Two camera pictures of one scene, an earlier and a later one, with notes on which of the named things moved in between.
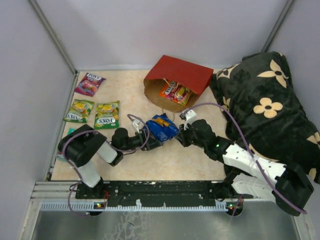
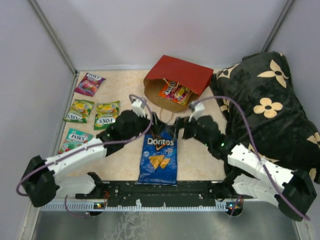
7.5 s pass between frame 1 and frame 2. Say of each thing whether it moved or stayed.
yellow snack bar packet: stayed
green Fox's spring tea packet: stayed
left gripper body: moved
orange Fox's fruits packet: stayed
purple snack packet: stayed
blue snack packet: moved
